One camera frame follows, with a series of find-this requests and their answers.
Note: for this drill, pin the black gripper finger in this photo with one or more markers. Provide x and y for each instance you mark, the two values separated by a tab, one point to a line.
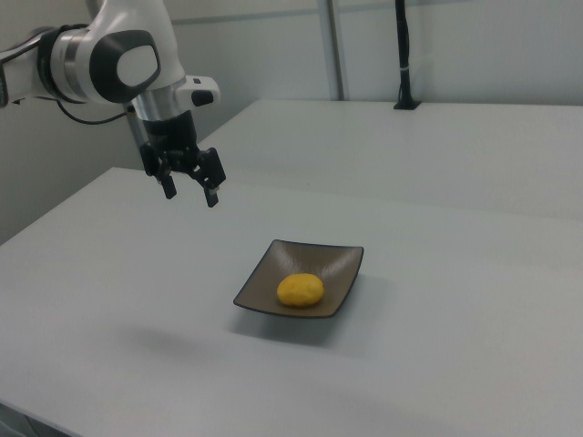
214	173
167	184

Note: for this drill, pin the brown square ceramic plate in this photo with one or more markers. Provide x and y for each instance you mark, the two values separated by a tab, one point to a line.
300	257

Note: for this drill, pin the black camera stand pole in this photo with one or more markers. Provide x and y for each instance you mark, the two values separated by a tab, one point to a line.
403	45

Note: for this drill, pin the grey metal partition post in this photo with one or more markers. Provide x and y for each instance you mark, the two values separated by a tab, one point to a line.
336	45

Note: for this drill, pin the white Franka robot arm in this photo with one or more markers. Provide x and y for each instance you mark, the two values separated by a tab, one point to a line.
132	64

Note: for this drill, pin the yellow potato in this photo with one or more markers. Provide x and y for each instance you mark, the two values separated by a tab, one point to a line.
300	290

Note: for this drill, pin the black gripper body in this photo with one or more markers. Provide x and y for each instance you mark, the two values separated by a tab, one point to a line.
170	134

